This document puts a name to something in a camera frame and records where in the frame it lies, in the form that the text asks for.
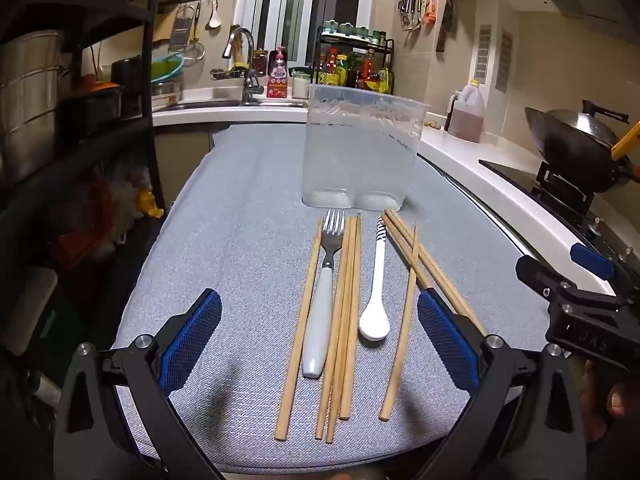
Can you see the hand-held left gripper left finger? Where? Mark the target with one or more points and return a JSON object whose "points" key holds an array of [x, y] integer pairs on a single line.
{"points": [[192, 340]]}

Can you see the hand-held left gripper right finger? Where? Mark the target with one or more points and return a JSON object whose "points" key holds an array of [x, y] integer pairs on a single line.
{"points": [[447, 340]]}

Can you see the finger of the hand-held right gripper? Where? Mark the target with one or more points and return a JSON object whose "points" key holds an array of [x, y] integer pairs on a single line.
{"points": [[537, 272], [592, 261]]}

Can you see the clear plastic container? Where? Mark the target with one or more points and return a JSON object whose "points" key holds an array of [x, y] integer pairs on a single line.
{"points": [[360, 160]]}

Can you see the person's right hand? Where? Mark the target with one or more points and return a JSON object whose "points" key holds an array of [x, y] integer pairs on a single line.
{"points": [[617, 405]]}

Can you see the black glass gas stove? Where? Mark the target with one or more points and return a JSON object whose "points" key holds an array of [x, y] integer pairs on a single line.
{"points": [[520, 172]]}

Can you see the black wok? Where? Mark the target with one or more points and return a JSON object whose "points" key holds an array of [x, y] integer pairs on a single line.
{"points": [[565, 155]]}

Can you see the grey woven table mat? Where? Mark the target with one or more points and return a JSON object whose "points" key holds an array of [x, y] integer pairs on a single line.
{"points": [[240, 240]]}

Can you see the steel wok lid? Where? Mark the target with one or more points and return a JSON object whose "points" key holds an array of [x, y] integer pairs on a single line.
{"points": [[585, 127]]}

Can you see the yellow plastic bag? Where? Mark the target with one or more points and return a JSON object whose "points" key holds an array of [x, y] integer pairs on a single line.
{"points": [[150, 202]]}

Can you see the large cooking oil jug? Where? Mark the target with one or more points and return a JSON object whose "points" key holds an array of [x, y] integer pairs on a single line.
{"points": [[467, 120]]}

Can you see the white plastic board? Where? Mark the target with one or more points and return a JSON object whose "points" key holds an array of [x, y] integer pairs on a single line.
{"points": [[25, 310]]}

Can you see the ginger root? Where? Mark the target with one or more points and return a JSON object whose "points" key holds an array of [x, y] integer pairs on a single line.
{"points": [[432, 124]]}

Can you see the steel kitchen sink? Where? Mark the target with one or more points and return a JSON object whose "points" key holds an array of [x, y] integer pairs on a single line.
{"points": [[200, 105]]}

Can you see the yellow-green oil bottle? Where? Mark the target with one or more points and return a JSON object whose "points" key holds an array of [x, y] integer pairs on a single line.
{"points": [[384, 81]]}

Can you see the clear glass food container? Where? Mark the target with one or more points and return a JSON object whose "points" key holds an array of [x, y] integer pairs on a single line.
{"points": [[167, 94]]}

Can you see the black metal storage rack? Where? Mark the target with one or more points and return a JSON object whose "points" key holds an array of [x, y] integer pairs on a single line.
{"points": [[150, 85]]}

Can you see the orange lidded black pot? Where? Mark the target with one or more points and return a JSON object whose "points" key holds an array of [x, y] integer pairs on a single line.
{"points": [[97, 97]]}

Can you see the chrome sink faucet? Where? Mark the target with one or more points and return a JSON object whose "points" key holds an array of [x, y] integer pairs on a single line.
{"points": [[246, 85]]}

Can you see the red label dark bottle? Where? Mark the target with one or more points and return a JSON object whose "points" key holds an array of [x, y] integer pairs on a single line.
{"points": [[370, 72]]}

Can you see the black canister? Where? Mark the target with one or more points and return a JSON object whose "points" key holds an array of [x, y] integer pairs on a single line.
{"points": [[126, 85]]}

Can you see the hanging cleaver knife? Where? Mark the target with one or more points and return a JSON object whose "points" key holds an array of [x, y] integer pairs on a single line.
{"points": [[445, 25]]}

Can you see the sink sponge caddy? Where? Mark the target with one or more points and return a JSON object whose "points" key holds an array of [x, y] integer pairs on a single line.
{"points": [[227, 74]]}

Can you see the dark sauce bottle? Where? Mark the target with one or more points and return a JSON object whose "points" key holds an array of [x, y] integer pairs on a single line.
{"points": [[355, 72]]}

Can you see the red soap bottle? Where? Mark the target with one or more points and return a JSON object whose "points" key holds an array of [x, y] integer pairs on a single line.
{"points": [[278, 80]]}

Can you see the white jar dark lid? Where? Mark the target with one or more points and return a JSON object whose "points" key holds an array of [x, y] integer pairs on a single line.
{"points": [[300, 87]]}

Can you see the yellow label sauce bottle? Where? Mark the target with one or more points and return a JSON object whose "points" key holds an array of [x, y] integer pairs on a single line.
{"points": [[342, 72]]}

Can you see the red filled glass jar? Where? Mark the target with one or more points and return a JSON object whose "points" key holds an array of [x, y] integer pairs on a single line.
{"points": [[259, 65]]}

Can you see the orange hanging peeler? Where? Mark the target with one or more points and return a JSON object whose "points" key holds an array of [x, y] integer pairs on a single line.
{"points": [[429, 10]]}

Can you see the hanging mesh strainer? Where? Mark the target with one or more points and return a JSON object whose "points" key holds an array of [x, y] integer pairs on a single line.
{"points": [[195, 54]]}

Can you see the large steel stock pot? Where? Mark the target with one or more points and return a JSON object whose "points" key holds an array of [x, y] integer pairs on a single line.
{"points": [[30, 100]]}

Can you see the red sauce bottle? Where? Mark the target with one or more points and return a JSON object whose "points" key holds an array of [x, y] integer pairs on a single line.
{"points": [[331, 67]]}

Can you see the hanging metal kitchen tools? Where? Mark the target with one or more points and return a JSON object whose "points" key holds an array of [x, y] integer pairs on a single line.
{"points": [[411, 7]]}

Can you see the row of green-lidded spice jars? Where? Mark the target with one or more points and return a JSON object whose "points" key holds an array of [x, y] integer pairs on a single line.
{"points": [[350, 30]]}

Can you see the hanging metal grater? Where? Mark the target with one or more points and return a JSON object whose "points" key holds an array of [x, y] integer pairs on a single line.
{"points": [[181, 30]]}

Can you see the hanging white ladle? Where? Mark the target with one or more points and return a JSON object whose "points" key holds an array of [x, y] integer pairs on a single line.
{"points": [[214, 19]]}

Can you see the white framed window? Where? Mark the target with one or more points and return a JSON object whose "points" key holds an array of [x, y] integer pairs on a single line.
{"points": [[280, 5]]}

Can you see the wide wall vent grille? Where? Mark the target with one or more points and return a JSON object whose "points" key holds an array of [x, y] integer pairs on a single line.
{"points": [[504, 62]]}

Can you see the narrow wall vent grille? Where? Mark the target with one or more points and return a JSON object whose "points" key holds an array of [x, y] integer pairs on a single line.
{"points": [[485, 55]]}

